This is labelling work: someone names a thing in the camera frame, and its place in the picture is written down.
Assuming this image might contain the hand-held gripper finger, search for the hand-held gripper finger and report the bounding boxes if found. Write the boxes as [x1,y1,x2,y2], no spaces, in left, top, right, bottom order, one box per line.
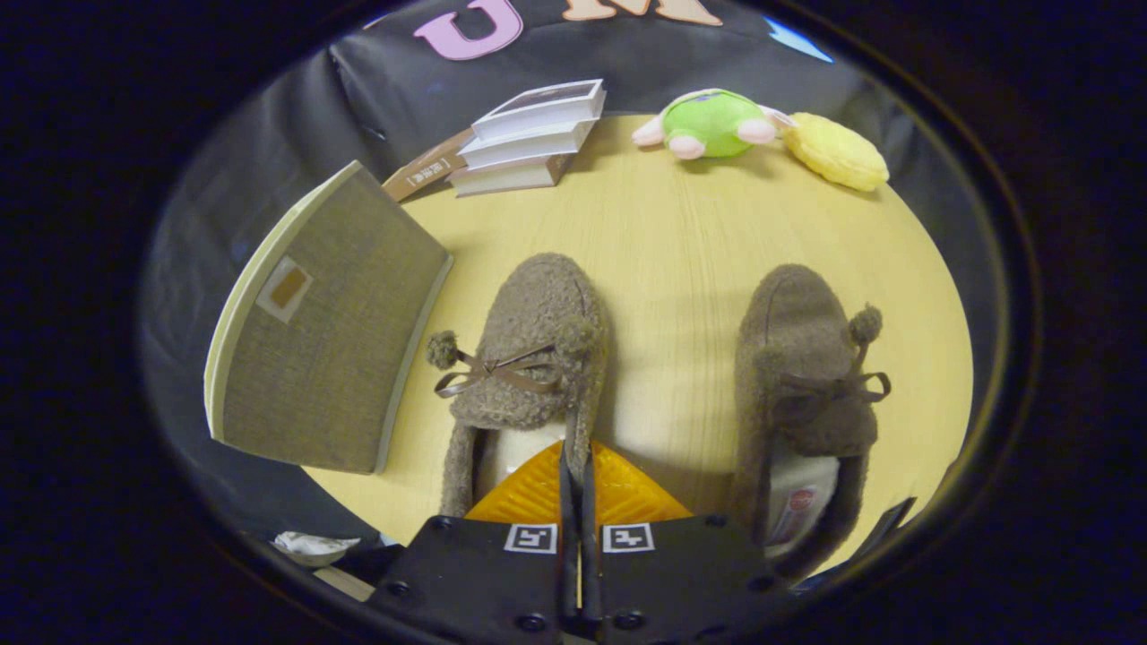
[366,439,579,645]
[578,439,794,645]

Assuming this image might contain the brown fuzzy shoe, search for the brown fuzzy shoe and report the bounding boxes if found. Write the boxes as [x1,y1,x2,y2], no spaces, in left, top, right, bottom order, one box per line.
[426,253,612,520]
[729,263,893,581]

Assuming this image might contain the brown fabric storage box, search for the brown fabric storage box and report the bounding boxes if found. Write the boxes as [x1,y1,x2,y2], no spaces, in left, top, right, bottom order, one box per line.
[204,161,453,476]

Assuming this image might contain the white crumpled bag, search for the white crumpled bag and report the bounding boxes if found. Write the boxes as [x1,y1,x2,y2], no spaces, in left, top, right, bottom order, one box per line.
[272,530,361,568]

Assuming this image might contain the white book brown cover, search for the white book brown cover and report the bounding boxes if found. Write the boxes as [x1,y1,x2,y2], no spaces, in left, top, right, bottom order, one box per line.
[448,152,579,198]

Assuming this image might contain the white book portrait cover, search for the white book portrait cover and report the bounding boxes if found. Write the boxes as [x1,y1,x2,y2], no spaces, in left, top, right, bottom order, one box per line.
[472,79,608,142]

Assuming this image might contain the green plush toy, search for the green plush toy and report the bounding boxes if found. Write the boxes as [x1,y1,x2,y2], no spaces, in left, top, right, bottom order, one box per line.
[632,88,794,160]

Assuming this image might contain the yellow plush toy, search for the yellow plush toy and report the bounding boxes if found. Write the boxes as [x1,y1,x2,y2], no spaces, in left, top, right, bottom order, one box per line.
[784,112,890,193]

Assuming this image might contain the black bracket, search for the black bracket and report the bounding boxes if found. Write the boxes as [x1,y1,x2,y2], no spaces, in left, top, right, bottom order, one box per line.
[856,497,917,549]

